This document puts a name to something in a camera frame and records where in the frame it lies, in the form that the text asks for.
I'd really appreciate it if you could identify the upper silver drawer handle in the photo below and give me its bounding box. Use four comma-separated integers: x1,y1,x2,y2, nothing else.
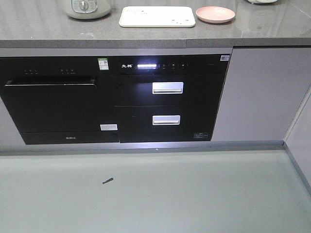
152,82,184,95

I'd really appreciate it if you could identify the pink round plate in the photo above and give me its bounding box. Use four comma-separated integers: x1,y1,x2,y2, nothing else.
196,6,236,24

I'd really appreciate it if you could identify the lower silver drawer handle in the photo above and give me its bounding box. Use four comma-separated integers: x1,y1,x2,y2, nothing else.
152,115,181,126

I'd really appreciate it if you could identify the black disinfection cabinet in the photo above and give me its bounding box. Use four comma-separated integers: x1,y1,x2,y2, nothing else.
108,54,230,143

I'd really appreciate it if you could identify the light green electric cooking pot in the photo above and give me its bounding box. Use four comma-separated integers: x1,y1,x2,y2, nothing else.
63,0,113,20

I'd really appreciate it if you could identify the silver drawer handle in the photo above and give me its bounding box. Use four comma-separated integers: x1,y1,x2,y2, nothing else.
152,82,184,95
152,115,181,126

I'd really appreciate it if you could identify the white rice cooker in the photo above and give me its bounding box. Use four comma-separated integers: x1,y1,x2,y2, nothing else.
247,0,278,4

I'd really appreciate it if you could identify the white side cabinet panel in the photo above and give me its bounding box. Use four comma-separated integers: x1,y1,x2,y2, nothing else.
285,94,311,183

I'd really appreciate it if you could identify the black built-in dishwasher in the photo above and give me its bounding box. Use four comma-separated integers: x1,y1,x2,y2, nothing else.
0,56,119,145

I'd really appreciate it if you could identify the cream bear serving tray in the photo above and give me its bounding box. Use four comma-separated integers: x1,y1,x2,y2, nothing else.
119,6,195,28

